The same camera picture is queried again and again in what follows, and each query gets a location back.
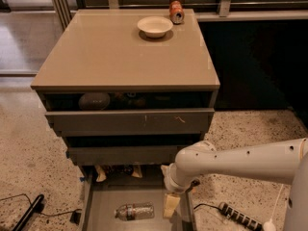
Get snack bags in drawer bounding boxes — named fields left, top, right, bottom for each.
left=94, top=165, right=142, bottom=182

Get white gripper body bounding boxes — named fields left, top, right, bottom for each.
left=164, top=164, right=200, bottom=194

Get white power cable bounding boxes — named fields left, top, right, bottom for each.
left=269, top=183, right=285, bottom=223

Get orange soda can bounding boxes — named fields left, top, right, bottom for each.
left=169, top=1, right=185, bottom=24

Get dark round object in drawer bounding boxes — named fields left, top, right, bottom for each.
left=78, top=92, right=110, bottom=111

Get black power strip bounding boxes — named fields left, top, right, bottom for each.
left=218, top=202, right=263, bottom=231

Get white plug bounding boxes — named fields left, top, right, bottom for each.
left=263, top=219, right=276, bottom=231

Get white paper bowl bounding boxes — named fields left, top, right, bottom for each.
left=137, top=16, right=173, bottom=39

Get grey top drawer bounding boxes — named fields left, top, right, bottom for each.
left=45, top=108, right=215, bottom=137

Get black adapter on floor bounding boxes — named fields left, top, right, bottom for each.
left=69, top=209, right=82, bottom=225

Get clear plastic water bottle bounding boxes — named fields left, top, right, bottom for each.
left=115, top=202, right=155, bottom=221

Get grey middle drawer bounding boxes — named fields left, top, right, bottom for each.
left=66, top=145, right=184, bottom=166

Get grey drawer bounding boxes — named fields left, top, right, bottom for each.
left=79, top=166, right=196, bottom=231
left=66, top=145, right=184, bottom=166
left=45, top=108, right=215, bottom=137

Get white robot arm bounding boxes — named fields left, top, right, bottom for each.
left=162, top=138, right=308, bottom=231

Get black bar on floor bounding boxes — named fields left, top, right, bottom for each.
left=13, top=194, right=44, bottom=231

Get black thin cable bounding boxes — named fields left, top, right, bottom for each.
left=0, top=192, right=81, bottom=218

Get grey drawer cabinet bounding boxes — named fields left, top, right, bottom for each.
left=30, top=8, right=221, bottom=231

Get grey bottom drawer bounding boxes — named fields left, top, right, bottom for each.
left=79, top=166, right=196, bottom=231

